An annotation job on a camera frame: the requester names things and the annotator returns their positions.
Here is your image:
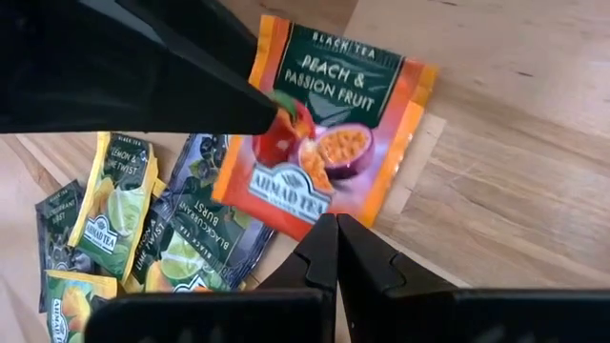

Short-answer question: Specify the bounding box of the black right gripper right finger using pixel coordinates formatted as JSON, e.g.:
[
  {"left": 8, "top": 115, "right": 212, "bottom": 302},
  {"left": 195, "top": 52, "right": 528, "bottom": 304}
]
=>
[{"left": 336, "top": 212, "right": 610, "bottom": 343}]

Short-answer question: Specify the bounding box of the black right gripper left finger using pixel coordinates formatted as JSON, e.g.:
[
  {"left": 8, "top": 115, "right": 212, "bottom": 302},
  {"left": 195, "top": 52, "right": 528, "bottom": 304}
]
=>
[{"left": 84, "top": 212, "right": 339, "bottom": 343}]

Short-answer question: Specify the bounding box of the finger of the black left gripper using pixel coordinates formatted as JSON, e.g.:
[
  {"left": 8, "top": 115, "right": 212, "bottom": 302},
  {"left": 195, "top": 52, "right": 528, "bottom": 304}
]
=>
[
  {"left": 116, "top": 0, "right": 258, "bottom": 85},
  {"left": 0, "top": 0, "right": 280, "bottom": 135}
]

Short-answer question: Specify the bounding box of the blackcurrant burst tea bag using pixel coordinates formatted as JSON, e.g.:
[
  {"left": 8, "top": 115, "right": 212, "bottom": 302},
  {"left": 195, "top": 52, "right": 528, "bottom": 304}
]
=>
[
  {"left": 151, "top": 132, "right": 278, "bottom": 293},
  {"left": 34, "top": 179, "right": 96, "bottom": 314}
]

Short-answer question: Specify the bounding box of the lemon lime tea bag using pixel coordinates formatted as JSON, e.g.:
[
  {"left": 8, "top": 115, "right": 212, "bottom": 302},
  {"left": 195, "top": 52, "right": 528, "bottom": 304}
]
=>
[
  {"left": 68, "top": 131, "right": 161, "bottom": 283},
  {"left": 122, "top": 209, "right": 239, "bottom": 293},
  {"left": 44, "top": 269, "right": 119, "bottom": 343}
]

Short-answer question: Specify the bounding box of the peach passion fruit tea bag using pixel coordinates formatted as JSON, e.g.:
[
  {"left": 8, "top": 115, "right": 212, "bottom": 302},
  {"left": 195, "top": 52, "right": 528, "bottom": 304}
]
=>
[{"left": 211, "top": 13, "right": 440, "bottom": 243}]

